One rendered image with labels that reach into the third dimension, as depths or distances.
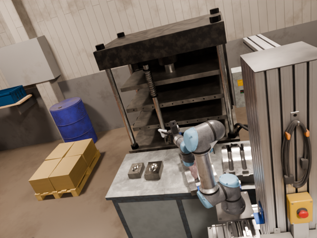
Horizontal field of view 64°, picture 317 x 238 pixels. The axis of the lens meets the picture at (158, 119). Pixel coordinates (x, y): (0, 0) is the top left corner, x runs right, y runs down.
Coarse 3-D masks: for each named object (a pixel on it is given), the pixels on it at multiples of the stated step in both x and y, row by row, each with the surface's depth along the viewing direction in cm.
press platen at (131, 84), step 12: (180, 60) 325; (192, 60) 310; (204, 60) 296; (216, 60) 284; (156, 72) 304; (180, 72) 279; (192, 72) 268; (204, 72) 258; (216, 72) 256; (132, 84) 286; (144, 84) 276; (156, 84) 274
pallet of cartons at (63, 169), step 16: (64, 144) 464; (80, 144) 447; (48, 160) 430; (64, 160) 411; (80, 160) 407; (96, 160) 459; (32, 176) 391; (48, 176) 379; (64, 176) 372; (80, 176) 399; (48, 192) 389; (64, 192) 383
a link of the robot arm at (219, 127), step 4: (208, 120) 138; (212, 120) 135; (216, 120) 136; (212, 124) 132; (216, 124) 133; (220, 124) 134; (216, 128) 132; (220, 128) 133; (224, 128) 136; (216, 132) 131; (220, 132) 133; (224, 132) 136; (220, 136) 134; (216, 140) 135; (212, 144) 152; (212, 148) 171
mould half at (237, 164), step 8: (240, 144) 249; (248, 144) 233; (224, 152) 234; (232, 152) 232; (248, 152) 227; (224, 160) 229; (240, 160) 224; (248, 160) 222; (224, 168) 220; (240, 168) 214; (248, 168) 212; (240, 176) 208; (248, 176) 207
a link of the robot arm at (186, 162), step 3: (189, 153) 166; (183, 156) 167; (186, 156) 166; (189, 156) 166; (192, 156) 168; (183, 159) 169; (186, 159) 167; (189, 159) 167; (192, 159) 168; (186, 162) 168; (189, 162) 168; (192, 162) 169; (186, 165) 170; (189, 165) 169
